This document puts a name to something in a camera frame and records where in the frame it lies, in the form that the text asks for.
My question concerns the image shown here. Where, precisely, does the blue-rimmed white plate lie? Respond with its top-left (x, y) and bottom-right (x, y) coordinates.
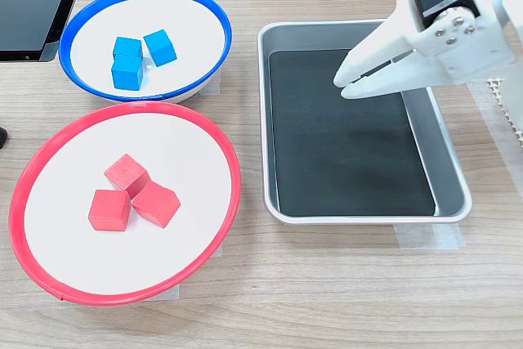
top-left (58, 0), bottom-right (233, 105)

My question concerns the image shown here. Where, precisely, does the blue cube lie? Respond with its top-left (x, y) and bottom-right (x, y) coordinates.
top-left (142, 29), bottom-right (178, 68)
top-left (110, 54), bottom-right (145, 92)
top-left (112, 36), bottom-right (144, 60)

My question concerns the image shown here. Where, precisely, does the clear tape strip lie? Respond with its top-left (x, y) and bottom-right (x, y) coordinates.
top-left (393, 222), bottom-right (467, 250)
top-left (194, 66), bottom-right (224, 99)
top-left (149, 283), bottom-right (181, 303)

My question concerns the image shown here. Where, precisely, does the red-rimmed white plate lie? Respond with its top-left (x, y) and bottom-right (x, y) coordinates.
top-left (8, 101), bottom-right (243, 306)

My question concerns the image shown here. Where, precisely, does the pale perforated base plate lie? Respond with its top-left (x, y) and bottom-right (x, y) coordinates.
top-left (485, 77), bottom-right (523, 148)

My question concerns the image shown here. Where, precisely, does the wide translucent tape sheet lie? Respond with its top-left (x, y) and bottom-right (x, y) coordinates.
top-left (463, 78), bottom-right (523, 197)

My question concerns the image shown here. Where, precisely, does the black tray mat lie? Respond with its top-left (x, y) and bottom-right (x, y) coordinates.
top-left (268, 48), bottom-right (437, 218)

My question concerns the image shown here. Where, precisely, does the steel tray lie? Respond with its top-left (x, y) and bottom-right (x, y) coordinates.
top-left (257, 18), bottom-right (474, 226)

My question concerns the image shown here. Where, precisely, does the red cube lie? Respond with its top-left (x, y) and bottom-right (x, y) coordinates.
top-left (103, 153), bottom-right (152, 199)
top-left (87, 189), bottom-right (132, 232)
top-left (131, 181), bottom-right (182, 229)

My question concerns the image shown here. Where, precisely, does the black flat panel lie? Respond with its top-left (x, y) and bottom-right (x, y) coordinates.
top-left (0, 0), bottom-right (75, 64)

